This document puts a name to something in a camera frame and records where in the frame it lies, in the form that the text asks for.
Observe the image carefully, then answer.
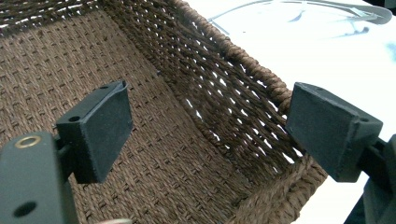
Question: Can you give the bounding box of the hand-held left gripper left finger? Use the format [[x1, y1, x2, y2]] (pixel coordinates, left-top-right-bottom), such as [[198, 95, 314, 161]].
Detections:
[[55, 79, 134, 185]]

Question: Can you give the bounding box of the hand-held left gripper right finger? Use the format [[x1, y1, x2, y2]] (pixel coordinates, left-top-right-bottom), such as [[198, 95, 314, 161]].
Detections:
[[285, 81, 384, 183]]

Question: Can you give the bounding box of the brown woven basket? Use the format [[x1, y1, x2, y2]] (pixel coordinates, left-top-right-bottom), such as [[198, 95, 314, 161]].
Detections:
[[0, 0, 329, 224]]

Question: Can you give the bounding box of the grey cable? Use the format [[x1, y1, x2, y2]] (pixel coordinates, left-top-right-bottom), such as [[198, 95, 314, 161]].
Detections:
[[207, 0, 394, 35]]

